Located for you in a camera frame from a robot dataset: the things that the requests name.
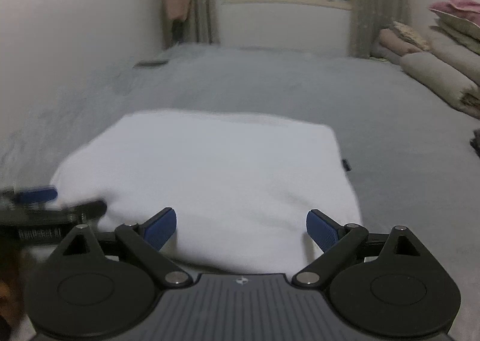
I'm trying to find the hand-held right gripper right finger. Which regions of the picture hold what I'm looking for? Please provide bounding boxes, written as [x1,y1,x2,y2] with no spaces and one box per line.
[292,209,419,287]

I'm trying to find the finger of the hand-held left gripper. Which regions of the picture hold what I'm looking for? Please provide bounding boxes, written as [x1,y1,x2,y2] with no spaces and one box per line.
[11,185,59,205]
[62,199,108,224]

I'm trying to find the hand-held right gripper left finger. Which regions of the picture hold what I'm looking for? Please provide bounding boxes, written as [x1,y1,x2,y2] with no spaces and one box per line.
[62,207,194,286]

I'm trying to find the white Winnie the Pooh sweatshirt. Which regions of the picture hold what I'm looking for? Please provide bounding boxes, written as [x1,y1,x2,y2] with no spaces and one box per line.
[50,109,363,274]

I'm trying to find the folded grey clothes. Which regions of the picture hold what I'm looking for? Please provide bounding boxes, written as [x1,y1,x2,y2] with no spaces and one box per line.
[469,127,480,158]

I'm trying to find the dark hanging clothes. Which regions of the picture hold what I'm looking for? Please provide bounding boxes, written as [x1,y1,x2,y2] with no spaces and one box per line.
[170,20,187,46]

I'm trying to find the grey bed blanket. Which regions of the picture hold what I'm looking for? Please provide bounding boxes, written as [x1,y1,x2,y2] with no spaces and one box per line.
[0,43,480,341]

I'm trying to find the lavender grey pillow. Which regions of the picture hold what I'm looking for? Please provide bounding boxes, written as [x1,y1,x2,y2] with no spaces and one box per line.
[371,43,402,64]

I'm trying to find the pink and grey pillows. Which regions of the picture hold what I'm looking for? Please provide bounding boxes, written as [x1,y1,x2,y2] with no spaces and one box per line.
[379,28,424,57]

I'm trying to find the stack of folded quilts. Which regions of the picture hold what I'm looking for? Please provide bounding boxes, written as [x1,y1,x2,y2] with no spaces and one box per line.
[429,11,480,117]

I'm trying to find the wide beige star curtain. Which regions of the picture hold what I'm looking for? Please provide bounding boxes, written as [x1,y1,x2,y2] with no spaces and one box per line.
[349,0,411,59]

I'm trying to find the pink quilt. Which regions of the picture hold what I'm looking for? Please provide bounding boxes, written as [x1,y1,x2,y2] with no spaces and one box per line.
[429,0,480,24]

